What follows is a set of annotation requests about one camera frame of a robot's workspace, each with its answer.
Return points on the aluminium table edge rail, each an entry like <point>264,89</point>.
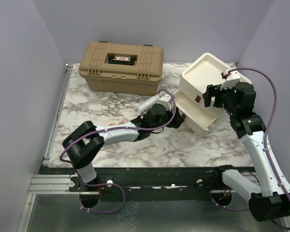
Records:
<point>53,132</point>

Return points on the white pull-out drawer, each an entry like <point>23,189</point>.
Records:
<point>195,117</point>

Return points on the tan plastic tool case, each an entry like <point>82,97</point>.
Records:
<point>141,79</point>

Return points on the black front mounting rail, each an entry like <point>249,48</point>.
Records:
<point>146,184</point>

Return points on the black case carry handle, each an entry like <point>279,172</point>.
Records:
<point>121,60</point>

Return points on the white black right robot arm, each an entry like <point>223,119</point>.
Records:
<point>271,198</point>

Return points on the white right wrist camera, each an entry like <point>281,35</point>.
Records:
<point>231,77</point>

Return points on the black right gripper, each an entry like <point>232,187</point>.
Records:
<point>218,93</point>

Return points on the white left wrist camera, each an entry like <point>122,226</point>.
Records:
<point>166,101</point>

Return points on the white cosmetic tube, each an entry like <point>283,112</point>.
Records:
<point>148,103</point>

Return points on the white drawer organizer box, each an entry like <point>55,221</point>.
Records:
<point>206,70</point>

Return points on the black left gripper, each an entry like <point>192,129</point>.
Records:
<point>177,120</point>

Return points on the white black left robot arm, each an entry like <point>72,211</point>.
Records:
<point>86,141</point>

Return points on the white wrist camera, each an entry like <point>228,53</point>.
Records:
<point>166,101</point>
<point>231,77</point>

